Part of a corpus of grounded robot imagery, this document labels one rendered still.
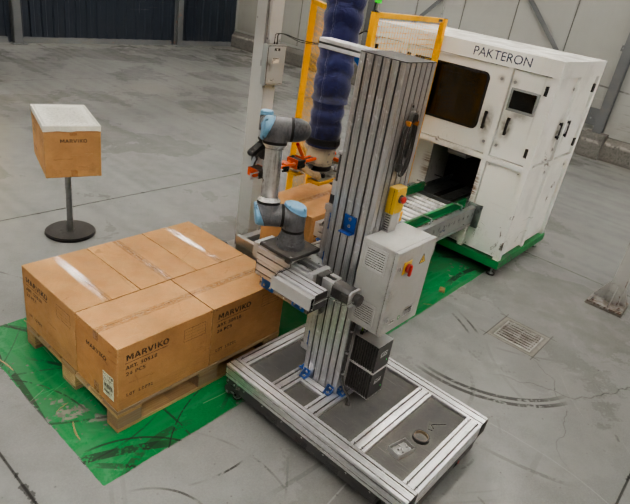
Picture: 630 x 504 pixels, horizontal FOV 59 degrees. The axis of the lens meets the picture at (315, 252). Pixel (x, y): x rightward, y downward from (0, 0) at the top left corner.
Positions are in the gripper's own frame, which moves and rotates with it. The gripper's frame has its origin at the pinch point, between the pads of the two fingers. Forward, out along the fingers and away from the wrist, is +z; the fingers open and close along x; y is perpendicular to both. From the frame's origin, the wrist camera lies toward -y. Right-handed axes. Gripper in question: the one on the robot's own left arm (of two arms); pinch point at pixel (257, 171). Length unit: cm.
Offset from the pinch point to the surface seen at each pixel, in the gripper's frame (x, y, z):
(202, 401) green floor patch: -26, -54, 123
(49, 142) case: 181, -27, 34
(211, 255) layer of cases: 32, -1, 69
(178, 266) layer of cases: 33, -27, 69
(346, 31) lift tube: -8, 53, -79
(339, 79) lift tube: -8, 54, -52
